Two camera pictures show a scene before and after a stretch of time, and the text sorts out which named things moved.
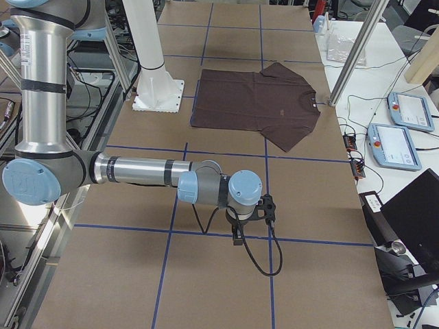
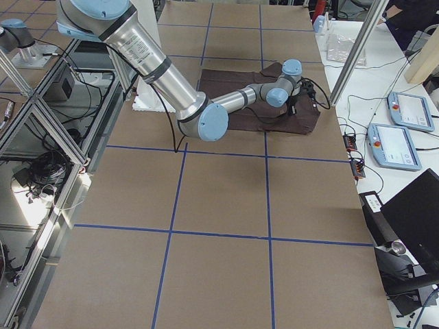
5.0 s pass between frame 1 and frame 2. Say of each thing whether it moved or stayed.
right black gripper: moved
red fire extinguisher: stayed
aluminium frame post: stayed
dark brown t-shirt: stayed
